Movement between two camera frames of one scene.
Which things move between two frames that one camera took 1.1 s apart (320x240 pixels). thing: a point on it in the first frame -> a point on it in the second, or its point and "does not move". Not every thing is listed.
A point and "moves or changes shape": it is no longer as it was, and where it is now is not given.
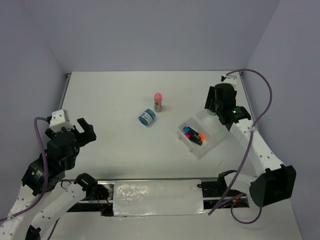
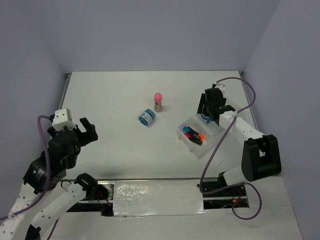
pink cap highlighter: (193, 138) does not move
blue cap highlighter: (187, 129) does not move
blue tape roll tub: (212, 113) moves or changes shape
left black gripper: (88, 135) does not move
